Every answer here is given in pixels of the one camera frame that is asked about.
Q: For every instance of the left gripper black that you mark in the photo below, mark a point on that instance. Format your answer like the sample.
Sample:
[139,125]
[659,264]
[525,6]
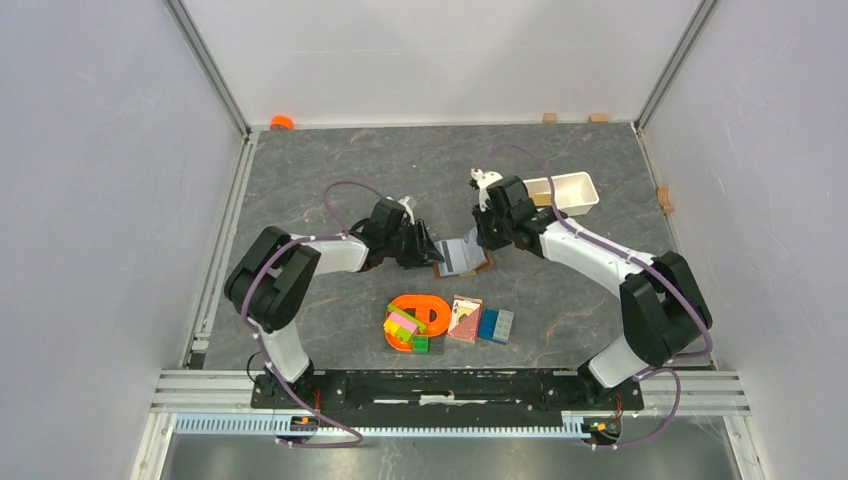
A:
[425,250]

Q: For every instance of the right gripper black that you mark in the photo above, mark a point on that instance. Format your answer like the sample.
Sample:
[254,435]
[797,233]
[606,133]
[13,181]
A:
[480,218]

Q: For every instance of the white plastic tray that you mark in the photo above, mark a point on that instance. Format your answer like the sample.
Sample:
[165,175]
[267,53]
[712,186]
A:
[575,193]

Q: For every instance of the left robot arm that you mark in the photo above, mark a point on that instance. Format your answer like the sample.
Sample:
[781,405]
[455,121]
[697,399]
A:
[269,284]

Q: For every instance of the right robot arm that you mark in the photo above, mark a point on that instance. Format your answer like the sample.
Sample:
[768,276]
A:
[662,308]

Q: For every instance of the playing card box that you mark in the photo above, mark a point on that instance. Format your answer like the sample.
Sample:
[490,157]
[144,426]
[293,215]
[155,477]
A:
[466,314]

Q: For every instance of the orange plastic loop toy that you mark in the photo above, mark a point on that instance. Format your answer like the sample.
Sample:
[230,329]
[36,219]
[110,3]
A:
[432,310]

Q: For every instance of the pink yellow brick stack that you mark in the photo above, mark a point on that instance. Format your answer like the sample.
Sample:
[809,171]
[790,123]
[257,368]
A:
[402,325]

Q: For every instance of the blue building brick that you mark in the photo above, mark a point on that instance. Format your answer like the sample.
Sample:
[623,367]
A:
[487,325]

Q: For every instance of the green building brick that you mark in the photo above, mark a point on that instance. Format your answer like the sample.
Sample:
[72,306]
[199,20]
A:
[420,345]

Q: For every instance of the dark grey building brick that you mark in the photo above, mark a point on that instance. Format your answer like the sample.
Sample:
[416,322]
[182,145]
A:
[436,345]

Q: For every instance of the wooden curved piece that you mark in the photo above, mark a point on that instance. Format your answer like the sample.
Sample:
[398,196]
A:
[664,199]

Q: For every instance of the orange round cap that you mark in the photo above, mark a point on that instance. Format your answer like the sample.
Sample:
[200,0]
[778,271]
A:
[281,122]

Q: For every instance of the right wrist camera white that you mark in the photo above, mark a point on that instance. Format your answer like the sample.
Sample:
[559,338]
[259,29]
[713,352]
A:
[481,180]

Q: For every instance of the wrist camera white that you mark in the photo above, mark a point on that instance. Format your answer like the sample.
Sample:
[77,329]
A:
[407,203]
[481,180]

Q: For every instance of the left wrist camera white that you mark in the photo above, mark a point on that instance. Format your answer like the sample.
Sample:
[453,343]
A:
[407,203]

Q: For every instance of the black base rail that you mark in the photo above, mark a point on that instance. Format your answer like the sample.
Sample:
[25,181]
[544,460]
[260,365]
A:
[525,397]

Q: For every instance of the white cable comb strip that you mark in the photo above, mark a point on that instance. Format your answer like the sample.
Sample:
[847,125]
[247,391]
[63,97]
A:
[286,426]

